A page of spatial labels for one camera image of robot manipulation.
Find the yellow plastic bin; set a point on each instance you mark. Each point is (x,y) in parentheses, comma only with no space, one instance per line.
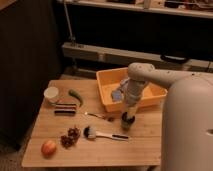
(109,80)

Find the grey crumpled cloth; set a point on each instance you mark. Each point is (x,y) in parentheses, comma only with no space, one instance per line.
(123,85)

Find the blue sponge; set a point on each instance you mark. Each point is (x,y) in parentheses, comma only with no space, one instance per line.
(116,96)

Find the black handle on shelf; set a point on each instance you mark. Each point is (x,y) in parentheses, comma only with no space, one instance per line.
(174,59)

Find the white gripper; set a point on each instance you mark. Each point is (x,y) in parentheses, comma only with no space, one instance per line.
(131,100)

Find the bunch of dark grapes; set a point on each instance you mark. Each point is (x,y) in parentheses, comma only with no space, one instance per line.
(71,137)

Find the white cup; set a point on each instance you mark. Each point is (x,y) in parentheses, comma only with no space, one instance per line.
(52,94)

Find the green chili pepper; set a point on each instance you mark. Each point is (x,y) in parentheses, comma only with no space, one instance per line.
(77,96)

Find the dish brush white handle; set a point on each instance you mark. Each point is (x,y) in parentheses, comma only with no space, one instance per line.
(91,133)

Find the metal fork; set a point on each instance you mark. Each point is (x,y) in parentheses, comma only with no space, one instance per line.
(110,119)

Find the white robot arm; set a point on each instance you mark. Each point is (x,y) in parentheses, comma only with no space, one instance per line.
(187,115)

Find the red apple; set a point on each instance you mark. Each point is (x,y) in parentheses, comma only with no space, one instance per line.
(48,148)

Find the metal shelf rail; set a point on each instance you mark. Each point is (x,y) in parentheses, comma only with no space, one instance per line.
(125,57)

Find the dark red marker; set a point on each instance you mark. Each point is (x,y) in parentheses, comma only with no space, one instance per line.
(65,106)

